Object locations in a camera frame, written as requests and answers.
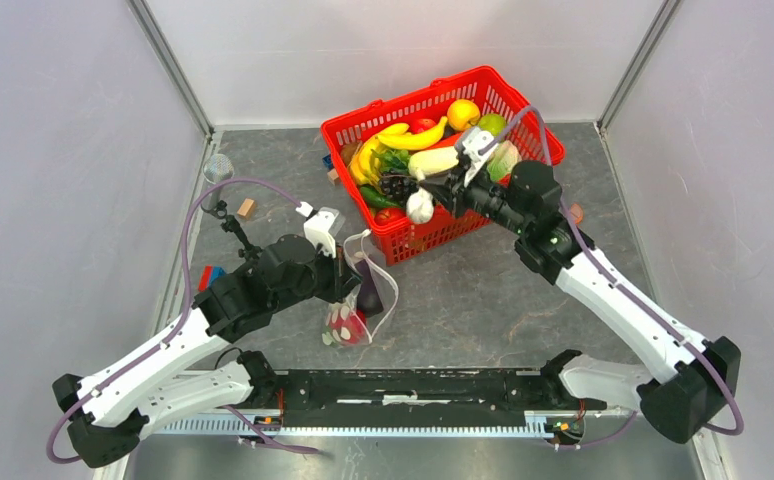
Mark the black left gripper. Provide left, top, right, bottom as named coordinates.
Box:
left=273, top=238, right=364, bottom=312

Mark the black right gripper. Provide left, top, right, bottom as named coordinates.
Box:
left=419, top=161, right=530, bottom=237

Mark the white garlic bulb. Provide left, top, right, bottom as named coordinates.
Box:
left=406, top=188, right=435, bottom=225

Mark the purple eggplant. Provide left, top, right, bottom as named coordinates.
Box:
left=355, top=260, right=384, bottom=319

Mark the clear zip top bag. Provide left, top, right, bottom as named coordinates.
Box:
left=321, top=230, right=399, bottom=347

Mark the red apple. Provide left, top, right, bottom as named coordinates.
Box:
left=408, top=118, right=438, bottom=135
left=323, top=306, right=369, bottom=346

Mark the dark grape bunch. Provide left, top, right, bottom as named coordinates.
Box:
left=378, top=174, right=419, bottom=205

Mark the yellow lemon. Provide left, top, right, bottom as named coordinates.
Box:
left=446, top=99, right=481, bottom=132

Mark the green lime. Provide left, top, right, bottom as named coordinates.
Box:
left=477, top=113, right=508, bottom=136

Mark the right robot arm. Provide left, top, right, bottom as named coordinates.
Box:
left=419, top=161, right=745, bottom=444

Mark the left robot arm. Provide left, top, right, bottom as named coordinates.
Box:
left=52, top=234, right=361, bottom=468

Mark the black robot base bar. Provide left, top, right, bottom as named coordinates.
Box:
left=241, top=368, right=606, bottom=428

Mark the white long squash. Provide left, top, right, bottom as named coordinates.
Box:
left=408, top=146, right=458, bottom=180

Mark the pale green cabbage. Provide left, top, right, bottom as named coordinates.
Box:
left=486, top=140, right=522, bottom=182

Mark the green lettuce leaf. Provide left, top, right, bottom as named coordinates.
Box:
left=373, top=148, right=411, bottom=175

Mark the yellow banana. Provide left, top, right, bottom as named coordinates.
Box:
left=375, top=116, right=448, bottom=151
left=348, top=123, right=409, bottom=187

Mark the dark green cucumber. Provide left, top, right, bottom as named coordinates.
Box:
left=358, top=185, right=402, bottom=209

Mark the small wooden block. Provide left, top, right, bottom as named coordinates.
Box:
left=236, top=198, right=257, bottom=221

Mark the red plastic basket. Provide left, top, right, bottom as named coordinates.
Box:
left=321, top=66, right=577, bottom=269

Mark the red blue toy brick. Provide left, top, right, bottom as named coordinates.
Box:
left=198, top=265, right=226, bottom=292

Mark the orange slice toy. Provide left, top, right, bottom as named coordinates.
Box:
left=569, top=203, right=584, bottom=225

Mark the black mini tripod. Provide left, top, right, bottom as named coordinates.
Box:
left=203, top=200, right=263, bottom=265

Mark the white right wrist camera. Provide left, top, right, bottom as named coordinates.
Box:
left=455, top=126, right=498, bottom=187

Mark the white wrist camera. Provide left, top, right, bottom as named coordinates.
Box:
left=295, top=202, right=345, bottom=258
left=455, top=126, right=498, bottom=187

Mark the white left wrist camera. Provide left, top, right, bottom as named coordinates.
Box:
left=295, top=202, right=345, bottom=258

